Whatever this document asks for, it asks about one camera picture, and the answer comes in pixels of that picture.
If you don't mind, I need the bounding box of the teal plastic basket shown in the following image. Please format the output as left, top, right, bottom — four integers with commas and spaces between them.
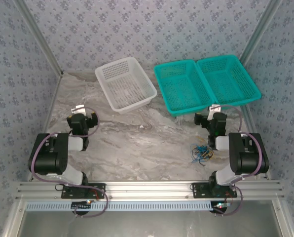
196, 54, 262, 107
153, 59, 215, 118

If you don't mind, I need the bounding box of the white plastic basket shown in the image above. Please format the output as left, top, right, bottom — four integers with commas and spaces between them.
94, 56, 158, 115

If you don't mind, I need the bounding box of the small circuit board with LED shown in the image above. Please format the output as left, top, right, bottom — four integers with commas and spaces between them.
212, 201, 231, 215
71, 200, 92, 213

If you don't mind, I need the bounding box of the grey metal sheet panel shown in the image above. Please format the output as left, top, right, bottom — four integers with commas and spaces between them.
3, 200, 294, 237

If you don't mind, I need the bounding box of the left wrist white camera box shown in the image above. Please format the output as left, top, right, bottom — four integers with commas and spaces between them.
72, 104, 86, 115

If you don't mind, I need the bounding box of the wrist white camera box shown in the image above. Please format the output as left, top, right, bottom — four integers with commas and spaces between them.
208, 104, 222, 121
72, 104, 86, 115

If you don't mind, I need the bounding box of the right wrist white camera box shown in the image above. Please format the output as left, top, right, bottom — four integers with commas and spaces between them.
208, 104, 222, 121

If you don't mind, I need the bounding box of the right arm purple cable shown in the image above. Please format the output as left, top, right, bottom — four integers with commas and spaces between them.
212, 104, 264, 218

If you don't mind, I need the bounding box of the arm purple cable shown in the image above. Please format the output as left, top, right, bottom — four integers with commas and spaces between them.
212, 104, 264, 218
29, 106, 110, 218

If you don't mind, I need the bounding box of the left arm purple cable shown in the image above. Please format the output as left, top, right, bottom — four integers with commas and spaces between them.
29, 106, 110, 218

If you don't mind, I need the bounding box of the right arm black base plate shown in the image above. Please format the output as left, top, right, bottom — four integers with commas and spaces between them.
191, 182, 238, 199

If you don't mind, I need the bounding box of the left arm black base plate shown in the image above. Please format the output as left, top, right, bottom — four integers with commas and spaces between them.
60, 182, 107, 199

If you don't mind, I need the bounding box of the aluminium mounting rail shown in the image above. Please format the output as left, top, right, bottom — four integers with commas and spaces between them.
12, 180, 286, 201

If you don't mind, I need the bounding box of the aluminium corner post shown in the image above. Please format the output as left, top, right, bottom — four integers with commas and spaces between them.
238, 0, 284, 65
13, 0, 65, 76

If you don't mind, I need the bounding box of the white slotted cable duct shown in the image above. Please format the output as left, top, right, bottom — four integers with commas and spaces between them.
25, 200, 213, 212

